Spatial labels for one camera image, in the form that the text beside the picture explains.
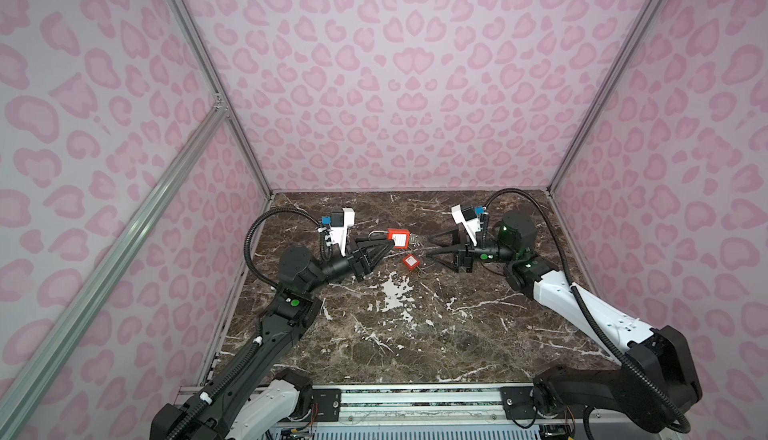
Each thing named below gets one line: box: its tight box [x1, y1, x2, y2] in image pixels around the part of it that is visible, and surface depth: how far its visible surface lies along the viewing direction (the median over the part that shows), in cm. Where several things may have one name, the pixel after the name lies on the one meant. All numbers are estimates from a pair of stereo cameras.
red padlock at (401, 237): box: [387, 228, 411, 249], surface depth 64 cm
